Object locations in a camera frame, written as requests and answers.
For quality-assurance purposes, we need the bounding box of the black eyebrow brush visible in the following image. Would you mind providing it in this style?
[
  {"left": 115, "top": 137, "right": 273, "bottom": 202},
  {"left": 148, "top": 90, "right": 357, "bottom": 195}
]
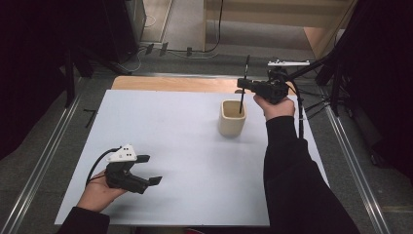
[{"left": 239, "top": 54, "right": 251, "bottom": 115}]

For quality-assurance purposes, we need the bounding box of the cream ceramic cup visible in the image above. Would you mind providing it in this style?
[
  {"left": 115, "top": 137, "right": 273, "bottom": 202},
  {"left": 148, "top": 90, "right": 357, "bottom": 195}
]
[{"left": 217, "top": 98, "right": 247, "bottom": 137}]

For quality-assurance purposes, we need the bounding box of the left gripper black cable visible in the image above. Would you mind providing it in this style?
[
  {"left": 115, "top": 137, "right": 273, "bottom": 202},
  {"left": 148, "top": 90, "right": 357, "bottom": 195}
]
[{"left": 85, "top": 146, "right": 122, "bottom": 186}]

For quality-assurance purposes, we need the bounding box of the wooden table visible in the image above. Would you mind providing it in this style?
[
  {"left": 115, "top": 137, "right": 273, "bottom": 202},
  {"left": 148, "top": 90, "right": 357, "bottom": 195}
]
[{"left": 110, "top": 75, "right": 297, "bottom": 96}]

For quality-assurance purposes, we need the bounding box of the white table cover sheet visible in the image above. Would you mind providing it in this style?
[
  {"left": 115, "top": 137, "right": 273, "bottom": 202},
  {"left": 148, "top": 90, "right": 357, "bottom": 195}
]
[{"left": 54, "top": 89, "right": 331, "bottom": 227}]

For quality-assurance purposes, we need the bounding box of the black hanging cable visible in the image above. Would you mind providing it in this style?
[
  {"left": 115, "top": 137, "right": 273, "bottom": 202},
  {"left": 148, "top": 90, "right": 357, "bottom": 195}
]
[{"left": 206, "top": 0, "right": 226, "bottom": 54}]

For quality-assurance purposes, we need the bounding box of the person's right hand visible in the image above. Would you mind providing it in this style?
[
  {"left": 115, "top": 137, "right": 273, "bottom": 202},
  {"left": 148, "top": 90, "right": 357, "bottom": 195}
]
[{"left": 253, "top": 95, "right": 297, "bottom": 122}]

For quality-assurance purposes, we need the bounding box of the aluminium floor rail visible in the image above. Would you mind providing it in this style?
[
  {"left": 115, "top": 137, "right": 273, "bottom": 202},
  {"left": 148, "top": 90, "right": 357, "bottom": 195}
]
[
  {"left": 323, "top": 103, "right": 393, "bottom": 234},
  {"left": 0, "top": 93, "right": 83, "bottom": 234}
]

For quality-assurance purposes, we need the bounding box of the person's left hand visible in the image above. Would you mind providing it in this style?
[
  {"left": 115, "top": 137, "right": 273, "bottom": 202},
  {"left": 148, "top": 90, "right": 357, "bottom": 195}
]
[{"left": 76, "top": 169, "right": 130, "bottom": 214}]

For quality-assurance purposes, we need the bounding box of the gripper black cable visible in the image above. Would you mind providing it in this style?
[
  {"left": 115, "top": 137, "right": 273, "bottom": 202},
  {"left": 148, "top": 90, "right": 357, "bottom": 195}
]
[
  {"left": 287, "top": 79, "right": 305, "bottom": 139},
  {"left": 85, "top": 146, "right": 122, "bottom": 186}
]

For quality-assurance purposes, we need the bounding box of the light wooden furniture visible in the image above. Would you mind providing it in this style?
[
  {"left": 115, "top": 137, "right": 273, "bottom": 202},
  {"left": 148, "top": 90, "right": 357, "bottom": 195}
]
[{"left": 203, "top": 0, "right": 358, "bottom": 60}]

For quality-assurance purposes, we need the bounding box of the dark curtain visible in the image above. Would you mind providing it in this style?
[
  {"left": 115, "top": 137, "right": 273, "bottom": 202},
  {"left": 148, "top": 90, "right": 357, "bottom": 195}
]
[
  {"left": 334, "top": 0, "right": 413, "bottom": 180},
  {"left": 0, "top": 0, "right": 76, "bottom": 161}
]

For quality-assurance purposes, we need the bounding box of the black cabinet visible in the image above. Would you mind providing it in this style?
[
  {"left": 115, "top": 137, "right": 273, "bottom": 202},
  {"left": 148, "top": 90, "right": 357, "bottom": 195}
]
[{"left": 73, "top": 0, "right": 148, "bottom": 65}]

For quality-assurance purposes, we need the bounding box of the black metal stand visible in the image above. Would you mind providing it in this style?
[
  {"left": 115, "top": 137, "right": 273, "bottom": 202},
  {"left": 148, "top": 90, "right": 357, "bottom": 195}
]
[{"left": 286, "top": 48, "right": 358, "bottom": 118}]

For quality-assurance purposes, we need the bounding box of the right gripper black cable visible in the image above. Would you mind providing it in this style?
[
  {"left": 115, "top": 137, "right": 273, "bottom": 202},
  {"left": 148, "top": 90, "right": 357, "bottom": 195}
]
[{"left": 287, "top": 79, "right": 305, "bottom": 139}]

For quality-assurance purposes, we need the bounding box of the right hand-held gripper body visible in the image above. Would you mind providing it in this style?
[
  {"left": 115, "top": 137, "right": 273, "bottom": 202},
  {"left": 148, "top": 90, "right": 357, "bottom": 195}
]
[{"left": 255, "top": 58, "right": 312, "bottom": 105}]

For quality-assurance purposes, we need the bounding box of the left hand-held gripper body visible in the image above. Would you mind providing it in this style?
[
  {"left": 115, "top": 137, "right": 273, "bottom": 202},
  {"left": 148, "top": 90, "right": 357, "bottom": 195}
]
[{"left": 104, "top": 143, "right": 149, "bottom": 195}]

